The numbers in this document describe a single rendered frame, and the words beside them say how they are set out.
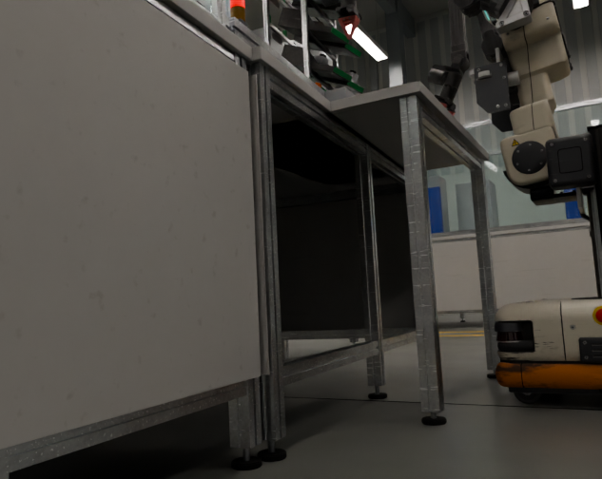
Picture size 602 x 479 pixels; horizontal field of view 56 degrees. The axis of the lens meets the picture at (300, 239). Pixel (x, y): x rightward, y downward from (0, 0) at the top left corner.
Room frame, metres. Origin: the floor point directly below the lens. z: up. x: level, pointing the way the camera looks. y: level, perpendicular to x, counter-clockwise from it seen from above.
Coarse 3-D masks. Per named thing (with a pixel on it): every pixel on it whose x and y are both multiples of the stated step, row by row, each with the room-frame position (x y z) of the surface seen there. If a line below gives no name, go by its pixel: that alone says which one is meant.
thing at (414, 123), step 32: (416, 96) 1.41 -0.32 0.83; (416, 128) 1.42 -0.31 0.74; (448, 128) 1.71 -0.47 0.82; (416, 160) 1.42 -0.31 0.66; (480, 160) 2.13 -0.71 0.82; (416, 192) 1.42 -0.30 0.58; (480, 192) 2.14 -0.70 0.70; (416, 224) 1.43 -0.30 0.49; (480, 224) 2.15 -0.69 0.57; (416, 256) 1.43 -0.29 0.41; (480, 256) 2.15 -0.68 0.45; (416, 288) 1.43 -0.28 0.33; (480, 288) 2.15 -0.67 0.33; (416, 320) 1.43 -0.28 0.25
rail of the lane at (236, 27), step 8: (232, 24) 1.22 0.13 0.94; (240, 24) 1.24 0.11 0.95; (240, 32) 1.25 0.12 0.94; (248, 32) 1.27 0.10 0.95; (248, 40) 1.27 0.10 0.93; (256, 40) 1.30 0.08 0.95; (264, 48) 1.34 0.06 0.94; (272, 48) 1.38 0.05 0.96; (280, 56) 1.42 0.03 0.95; (288, 64) 1.47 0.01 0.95; (296, 72) 1.51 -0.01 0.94; (304, 80) 1.56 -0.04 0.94; (320, 88) 1.67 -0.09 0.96
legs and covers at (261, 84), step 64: (256, 64) 1.17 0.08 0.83; (256, 128) 1.16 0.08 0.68; (320, 128) 1.54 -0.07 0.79; (256, 192) 1.17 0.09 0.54; (384, 192) 2.54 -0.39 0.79; (256, 256) 1.17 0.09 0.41; (320, 256) 2.73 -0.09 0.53; (384, 256) 2.59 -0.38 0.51; (320, 320) 2.73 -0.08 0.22; (384, 320) 2.60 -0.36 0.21; (384, 384) 1.85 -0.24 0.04
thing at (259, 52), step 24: (288, 72) 1.27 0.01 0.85; (312, 96) 1.40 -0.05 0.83; (288, 120) 1.57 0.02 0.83; (336, 120) 1.59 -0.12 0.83; (312, 144) 1.83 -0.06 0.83; (336, 144) 1.85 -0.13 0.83; (288, 168) 2.15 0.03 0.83; (336, 168) 2.19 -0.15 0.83; (288, 192) 2.62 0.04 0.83; (312, 192) 2.64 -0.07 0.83
